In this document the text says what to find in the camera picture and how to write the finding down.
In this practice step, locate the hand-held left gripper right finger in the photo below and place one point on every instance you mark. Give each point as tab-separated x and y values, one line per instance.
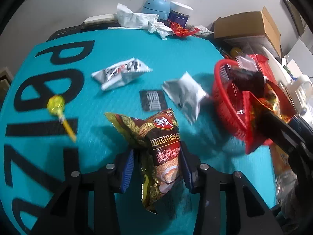
185	170

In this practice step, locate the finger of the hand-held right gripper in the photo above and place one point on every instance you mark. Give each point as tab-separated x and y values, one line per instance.
299	126
281	129

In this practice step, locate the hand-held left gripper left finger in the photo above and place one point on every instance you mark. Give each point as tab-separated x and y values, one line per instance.
127	171

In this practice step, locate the red gold snack packet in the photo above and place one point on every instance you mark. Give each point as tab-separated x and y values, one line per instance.
266	107

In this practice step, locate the brown gold snack packet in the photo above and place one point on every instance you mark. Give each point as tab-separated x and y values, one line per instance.
156	146

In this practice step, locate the red plastic mesh basket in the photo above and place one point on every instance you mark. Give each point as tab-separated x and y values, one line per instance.
227	117

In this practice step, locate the dark red snack packet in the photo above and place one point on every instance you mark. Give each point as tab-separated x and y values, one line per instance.
247	78

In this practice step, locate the silver snack packet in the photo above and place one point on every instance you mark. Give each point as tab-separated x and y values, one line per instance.
188	95

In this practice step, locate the white printed snack packet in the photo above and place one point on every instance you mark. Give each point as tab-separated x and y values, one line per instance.
117	74

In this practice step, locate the yellow lollipop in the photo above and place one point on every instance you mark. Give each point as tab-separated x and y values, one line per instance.
55	104

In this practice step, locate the clear bag yellow print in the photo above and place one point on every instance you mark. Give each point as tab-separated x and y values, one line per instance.
281	159

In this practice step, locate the white teapot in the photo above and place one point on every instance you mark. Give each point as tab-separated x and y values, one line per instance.
300	85

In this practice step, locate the white curved plastic piece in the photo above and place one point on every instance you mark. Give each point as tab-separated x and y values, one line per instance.
272	61

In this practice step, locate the large red packet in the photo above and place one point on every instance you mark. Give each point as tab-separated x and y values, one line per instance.
262	60

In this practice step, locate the white panel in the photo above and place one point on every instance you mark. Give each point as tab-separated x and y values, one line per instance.
300	53

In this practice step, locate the cardboard box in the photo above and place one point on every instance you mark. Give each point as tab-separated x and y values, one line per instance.
244	24

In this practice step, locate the teal foam mat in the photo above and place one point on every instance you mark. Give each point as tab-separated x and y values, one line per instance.
171	53

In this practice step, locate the crumpled silver wrapper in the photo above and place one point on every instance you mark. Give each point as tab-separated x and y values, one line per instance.
200	30

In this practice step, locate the red gold wrapper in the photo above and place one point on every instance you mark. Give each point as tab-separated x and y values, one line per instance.
181	30

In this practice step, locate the small crumpled white tissue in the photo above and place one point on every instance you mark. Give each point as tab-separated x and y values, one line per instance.
161	30

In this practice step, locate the dark jar white lid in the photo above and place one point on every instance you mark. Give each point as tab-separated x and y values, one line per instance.
178	17

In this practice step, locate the white flat pad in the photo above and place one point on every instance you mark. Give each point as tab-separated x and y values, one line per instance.
100	20

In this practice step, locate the large white tissue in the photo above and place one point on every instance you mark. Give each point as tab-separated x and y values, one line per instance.
132	17

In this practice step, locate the blue antlered humidifier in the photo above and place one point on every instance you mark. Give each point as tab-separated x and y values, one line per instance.
155	7

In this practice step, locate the gold picture frame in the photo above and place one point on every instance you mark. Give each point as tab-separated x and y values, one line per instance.
294	16

